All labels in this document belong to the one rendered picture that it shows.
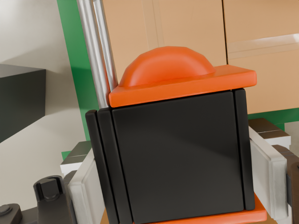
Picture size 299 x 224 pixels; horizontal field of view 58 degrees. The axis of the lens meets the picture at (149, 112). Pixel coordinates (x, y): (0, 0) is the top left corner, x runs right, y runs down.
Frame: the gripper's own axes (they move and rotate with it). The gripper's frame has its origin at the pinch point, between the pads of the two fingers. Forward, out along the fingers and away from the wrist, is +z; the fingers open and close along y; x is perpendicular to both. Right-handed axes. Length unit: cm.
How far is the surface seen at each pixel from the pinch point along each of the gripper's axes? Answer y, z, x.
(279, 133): 33, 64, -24
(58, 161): -63, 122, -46
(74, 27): -39, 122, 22
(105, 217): -18, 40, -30
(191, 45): 10, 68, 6
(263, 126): 31, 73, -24
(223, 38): 20, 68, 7
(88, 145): -29, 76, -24
